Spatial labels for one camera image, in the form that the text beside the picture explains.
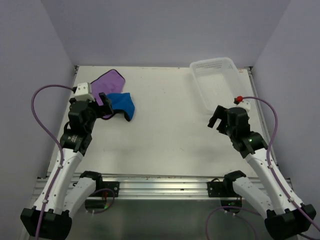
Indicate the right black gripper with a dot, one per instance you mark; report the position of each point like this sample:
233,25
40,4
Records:
220,112

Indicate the purple towel black trim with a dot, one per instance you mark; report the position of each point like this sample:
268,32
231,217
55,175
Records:
108,83

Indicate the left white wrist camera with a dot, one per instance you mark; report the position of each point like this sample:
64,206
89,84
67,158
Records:
83,92

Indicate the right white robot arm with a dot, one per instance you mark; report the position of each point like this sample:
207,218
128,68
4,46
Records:
284,213

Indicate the left black base bracket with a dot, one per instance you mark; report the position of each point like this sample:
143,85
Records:
112,185

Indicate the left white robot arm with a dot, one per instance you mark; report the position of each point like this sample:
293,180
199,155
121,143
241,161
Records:
51,216

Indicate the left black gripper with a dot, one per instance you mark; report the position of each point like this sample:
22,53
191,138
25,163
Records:
101,112

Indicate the black base bracket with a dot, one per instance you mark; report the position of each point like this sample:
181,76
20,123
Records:
216,189
112,185

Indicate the right black base bracket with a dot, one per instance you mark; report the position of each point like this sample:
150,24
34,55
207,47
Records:
216,189

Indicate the blue towel black trim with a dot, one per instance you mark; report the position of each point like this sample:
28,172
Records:
122,103

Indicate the aluminium mounting rail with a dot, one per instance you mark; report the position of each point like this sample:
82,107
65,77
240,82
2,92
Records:
153,187

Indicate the white plastic basket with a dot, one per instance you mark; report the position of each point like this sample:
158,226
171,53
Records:
218,81

